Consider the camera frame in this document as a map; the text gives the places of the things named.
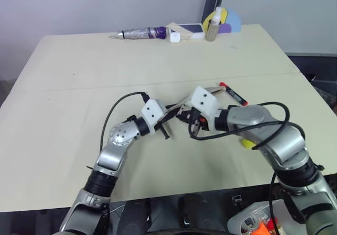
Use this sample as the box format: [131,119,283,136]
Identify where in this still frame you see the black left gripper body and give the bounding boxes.
[154,113,173,132]

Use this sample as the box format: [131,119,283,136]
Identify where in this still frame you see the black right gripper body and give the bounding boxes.
[184,107,211,132]

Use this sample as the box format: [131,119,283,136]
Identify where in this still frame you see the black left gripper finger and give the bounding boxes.
[164,102,186,115]
[159,124,171,141]

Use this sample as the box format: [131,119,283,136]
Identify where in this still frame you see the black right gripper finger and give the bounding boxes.
[188,121,201,139]
[175,109,191,123]

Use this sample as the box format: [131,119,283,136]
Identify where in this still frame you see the black marker with red cap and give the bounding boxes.
[219,81,250,106]

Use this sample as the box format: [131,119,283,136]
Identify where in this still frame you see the yellow highlighter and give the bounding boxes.
[241,138,255,150]

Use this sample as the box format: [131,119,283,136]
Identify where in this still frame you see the small white cube charger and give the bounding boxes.
[169,32,182,45]

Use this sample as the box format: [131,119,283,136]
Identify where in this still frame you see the flat light wooden stick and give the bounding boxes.
[165,21,194,40]

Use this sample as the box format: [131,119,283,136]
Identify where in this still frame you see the dark rounded shapes under table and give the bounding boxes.
[107,191,234,235]

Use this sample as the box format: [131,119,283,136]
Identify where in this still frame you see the white box with dark lid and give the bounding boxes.
[178,23,206,40]

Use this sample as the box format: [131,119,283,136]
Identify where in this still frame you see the clear bottle white cap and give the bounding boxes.
[205,18,221,42]

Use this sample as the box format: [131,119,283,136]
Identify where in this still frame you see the purple paper disc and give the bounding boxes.
[218,23,233,34]

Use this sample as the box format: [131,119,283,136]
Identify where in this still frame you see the yellow paper disc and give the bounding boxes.
[202,8,229,32]

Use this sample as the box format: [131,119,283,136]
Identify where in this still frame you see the clear spray bottle white pump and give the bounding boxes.
[209,6,223,26]

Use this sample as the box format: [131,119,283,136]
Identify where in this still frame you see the white device with orange parts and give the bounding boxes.
[227,199,313,235]

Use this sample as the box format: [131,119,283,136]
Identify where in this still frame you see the light blue paper disc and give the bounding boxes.
[223,7,243,33]

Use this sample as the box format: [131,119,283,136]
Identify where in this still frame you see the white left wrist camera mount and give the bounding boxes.
[140,99,167,135]

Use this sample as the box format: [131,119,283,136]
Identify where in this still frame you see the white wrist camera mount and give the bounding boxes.
[185,86,219,130]
[140,99,167,135]

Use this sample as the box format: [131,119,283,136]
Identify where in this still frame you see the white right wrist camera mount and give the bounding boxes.
[185,86,219,130]

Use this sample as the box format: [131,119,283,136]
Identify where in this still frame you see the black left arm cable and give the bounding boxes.
[99,91,150,153]

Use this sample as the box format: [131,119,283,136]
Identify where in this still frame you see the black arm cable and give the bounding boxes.
[190,102,293,235]
[99,91,150,153]

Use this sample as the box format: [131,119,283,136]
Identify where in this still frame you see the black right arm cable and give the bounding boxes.
[190,102,293,235]

